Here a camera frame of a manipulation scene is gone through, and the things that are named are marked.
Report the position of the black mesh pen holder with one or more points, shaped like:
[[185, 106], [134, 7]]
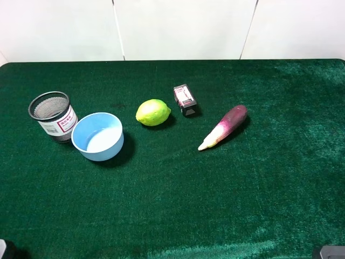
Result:
[[55, 114]]

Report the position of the dark object bottom right corner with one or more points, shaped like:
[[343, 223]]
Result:
[[329, 252]]

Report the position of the green lime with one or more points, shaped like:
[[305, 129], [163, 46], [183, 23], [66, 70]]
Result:
[[152, 112]]

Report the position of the small black box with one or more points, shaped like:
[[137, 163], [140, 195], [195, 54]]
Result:
[[185, 100]]

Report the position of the purple white eggplant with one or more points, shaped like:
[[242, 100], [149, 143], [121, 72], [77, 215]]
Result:
[[225, 127]]

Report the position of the light blue bowl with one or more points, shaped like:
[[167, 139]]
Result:
[[98, 136]]

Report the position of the green velvet tablecloth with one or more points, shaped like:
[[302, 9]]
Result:
[[273, 188]]

